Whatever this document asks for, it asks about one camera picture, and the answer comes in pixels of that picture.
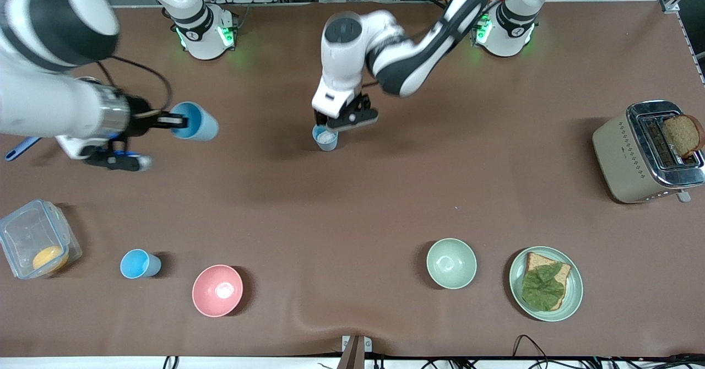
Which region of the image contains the grey-blue plastic cup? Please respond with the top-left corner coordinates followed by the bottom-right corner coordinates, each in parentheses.
top-left (312, 124), bottom-right (339, 152)

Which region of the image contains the light blue plastic cup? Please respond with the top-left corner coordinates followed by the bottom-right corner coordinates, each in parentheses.
top-left (120, 248), bottom-right (162, 279)
top-left (170, 101), bottom-right (219, 142)

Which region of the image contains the clear plastic container blue rim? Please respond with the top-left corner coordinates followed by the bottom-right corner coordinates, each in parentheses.
top-left (0, 199), bottom-right (83, 280)

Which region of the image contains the yellow round food piece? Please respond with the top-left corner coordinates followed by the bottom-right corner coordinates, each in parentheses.
top-left (31, 246), bottom-right (70, 274)

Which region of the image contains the pink bowl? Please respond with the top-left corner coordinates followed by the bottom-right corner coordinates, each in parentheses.
top-left (192, 264), bottom-right (244, 318)

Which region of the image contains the pale green bowl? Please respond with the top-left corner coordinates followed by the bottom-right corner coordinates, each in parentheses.
top-left (426, 238), bottom-right (478, 290)

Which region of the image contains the green lettuce leaf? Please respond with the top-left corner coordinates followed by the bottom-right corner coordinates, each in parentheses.
top-left (521, 263), bottom-right (565, 311)

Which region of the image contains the beige and chrome toaster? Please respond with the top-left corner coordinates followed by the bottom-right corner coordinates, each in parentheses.
top-left (592, 100), bottom-right (705, 204)

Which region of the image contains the pale green plate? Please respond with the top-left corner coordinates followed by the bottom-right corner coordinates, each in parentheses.
top-left (508, 246), bottom-right (584, 322)

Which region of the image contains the dark brown bread slice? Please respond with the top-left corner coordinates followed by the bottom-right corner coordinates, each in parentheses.
top-left (661, 114), bottom-right (705, 159)

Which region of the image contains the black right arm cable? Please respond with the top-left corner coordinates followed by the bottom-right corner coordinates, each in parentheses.
top-left (95, 55), bottom-right (172, 117)

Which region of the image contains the metal mounting bracket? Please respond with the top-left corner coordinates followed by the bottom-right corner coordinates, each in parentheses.
top-left (338, 334), bottom-right (373, 369)

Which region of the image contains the black looped cable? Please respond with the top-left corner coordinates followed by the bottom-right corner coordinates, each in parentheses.
top-left (512, 334), bottom-right (552, 362)

